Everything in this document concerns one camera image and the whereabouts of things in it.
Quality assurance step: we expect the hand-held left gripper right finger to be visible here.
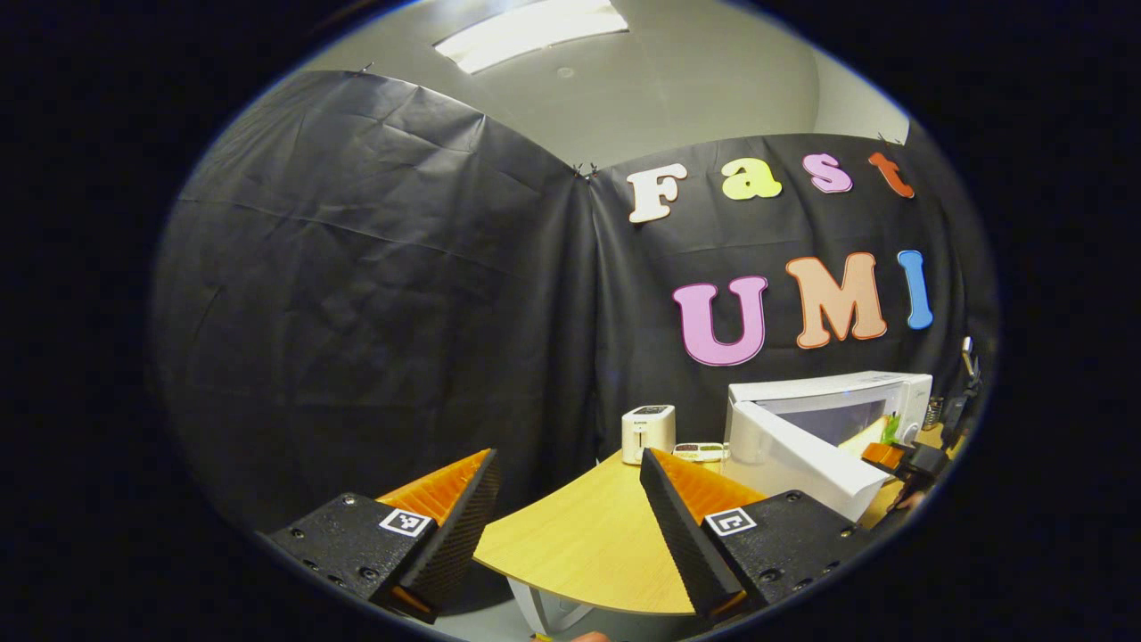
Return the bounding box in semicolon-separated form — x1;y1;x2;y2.
638;448;879;625

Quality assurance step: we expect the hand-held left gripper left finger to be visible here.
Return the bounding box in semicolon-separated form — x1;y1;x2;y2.
254;448;503;625

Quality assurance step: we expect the white microwave oven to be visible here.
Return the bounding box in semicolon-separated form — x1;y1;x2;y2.
720;370;934;523

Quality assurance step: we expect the white table leg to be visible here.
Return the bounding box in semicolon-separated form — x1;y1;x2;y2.
508;578;616;638

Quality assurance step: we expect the white toaster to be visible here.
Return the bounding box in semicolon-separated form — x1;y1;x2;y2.
620;404;677;465

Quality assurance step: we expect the black backdrop cloth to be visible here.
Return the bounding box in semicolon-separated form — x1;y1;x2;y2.
150;70;999;536

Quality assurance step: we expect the ceiling light panel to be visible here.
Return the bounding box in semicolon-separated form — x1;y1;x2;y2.
434;0;629;75

